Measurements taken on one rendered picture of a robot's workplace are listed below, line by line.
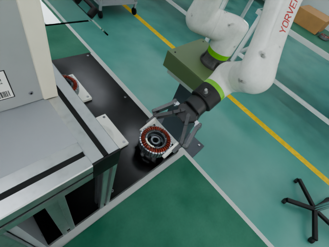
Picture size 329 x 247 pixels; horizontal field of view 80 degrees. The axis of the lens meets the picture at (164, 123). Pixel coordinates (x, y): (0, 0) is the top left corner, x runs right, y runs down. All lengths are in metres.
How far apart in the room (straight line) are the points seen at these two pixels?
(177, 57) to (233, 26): 0.29
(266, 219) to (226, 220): 1.14
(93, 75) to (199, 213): 0.69
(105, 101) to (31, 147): 0.55
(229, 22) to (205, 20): 0.10
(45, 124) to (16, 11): 0.14
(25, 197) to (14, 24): 0.19
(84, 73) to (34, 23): 0.67
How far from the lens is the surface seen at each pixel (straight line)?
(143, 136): 0.65
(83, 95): 0.83
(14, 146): 0.32
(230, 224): 0.76
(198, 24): 0.99
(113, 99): 0.84
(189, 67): 1.03
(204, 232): 0.70
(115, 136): 0.71
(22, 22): 0.28
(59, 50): 1.10
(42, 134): 0.32
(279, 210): 1.99
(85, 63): 0.99
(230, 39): 1.03
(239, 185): 1.83
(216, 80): 0.70
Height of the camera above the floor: 1.37
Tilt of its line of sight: 49 degrees down
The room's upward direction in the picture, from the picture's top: 25 degrees clockwise
